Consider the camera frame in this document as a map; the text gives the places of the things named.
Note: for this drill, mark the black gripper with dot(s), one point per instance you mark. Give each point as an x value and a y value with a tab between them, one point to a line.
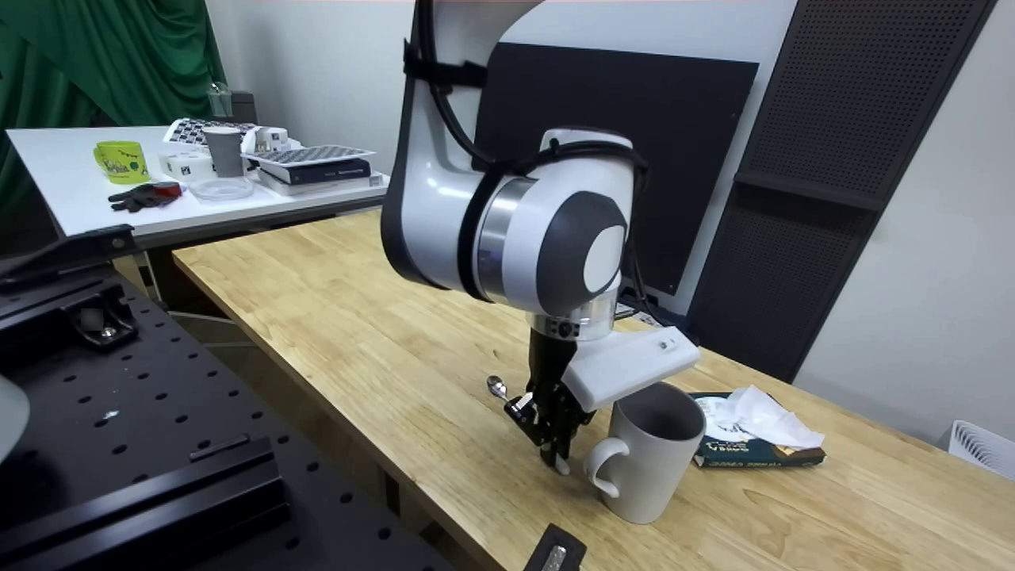
551	366

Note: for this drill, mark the white ceramic mug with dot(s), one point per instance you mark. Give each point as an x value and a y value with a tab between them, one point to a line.
655	476

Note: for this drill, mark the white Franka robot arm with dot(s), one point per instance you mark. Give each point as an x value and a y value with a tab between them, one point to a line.
434	211

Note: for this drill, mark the crumpled white tissue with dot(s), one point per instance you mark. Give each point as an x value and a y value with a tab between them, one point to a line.
764	415

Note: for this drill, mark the black computer monitor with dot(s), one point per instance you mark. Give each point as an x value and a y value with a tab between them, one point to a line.
700	159

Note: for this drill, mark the black and white keyboard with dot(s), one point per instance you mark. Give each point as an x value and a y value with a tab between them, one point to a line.
312	167

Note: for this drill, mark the black perforated breadboard table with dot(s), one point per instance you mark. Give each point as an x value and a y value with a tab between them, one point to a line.
159	424

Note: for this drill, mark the silver device on side table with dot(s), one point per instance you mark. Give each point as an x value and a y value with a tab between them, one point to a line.
271	140

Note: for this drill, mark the clear round lid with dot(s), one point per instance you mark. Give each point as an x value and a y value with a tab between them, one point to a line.
223	192

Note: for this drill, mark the grey cup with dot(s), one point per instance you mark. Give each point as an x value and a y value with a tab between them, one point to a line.
223	150

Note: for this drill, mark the white plastic bin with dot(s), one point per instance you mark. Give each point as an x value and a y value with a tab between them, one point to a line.
984	449

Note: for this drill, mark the small white box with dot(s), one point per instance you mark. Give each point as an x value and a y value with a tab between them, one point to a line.
185	163

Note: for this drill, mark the clear bottle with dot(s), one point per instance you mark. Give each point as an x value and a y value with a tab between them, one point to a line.
220	98

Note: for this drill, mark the black and red tool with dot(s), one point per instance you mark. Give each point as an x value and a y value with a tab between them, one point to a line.
143	194

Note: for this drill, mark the yellow green pouch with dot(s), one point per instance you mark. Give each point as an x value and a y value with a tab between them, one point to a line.
122	163

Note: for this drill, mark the black metal bar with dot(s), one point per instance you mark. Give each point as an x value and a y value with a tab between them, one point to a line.
65	256

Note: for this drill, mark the grey round disc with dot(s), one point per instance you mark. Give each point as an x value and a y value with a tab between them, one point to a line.
11	415

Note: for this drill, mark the white side table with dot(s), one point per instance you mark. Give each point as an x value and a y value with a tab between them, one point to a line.
53	178

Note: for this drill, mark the green curtain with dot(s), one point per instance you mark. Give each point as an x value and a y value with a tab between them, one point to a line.
85	64

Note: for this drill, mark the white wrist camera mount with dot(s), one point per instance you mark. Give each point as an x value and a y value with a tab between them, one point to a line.
629	366

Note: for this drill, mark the small black metal bracket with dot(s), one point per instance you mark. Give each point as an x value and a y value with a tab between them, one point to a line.
557	551

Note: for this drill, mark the black perforated wall panel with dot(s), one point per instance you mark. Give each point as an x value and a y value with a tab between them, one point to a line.
844	159

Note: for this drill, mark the black aluminium rail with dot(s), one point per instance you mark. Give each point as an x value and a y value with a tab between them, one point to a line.
137	507

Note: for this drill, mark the black bracket with screws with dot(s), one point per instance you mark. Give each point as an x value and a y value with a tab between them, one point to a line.
99	323

